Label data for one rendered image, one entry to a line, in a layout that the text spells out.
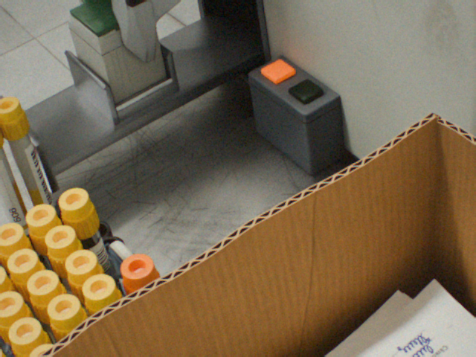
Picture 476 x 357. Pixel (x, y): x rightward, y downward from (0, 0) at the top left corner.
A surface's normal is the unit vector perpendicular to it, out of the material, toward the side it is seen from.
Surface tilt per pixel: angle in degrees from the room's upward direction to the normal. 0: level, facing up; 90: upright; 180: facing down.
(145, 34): 100
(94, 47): 90
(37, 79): 0
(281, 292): 88
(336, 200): 84
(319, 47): 90
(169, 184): 0
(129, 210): 0
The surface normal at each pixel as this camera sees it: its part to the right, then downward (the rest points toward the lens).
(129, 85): 0.57, 0.50
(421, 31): -0.81, 0.47
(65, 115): -0.14, -0.72
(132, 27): -0.21, 0.86
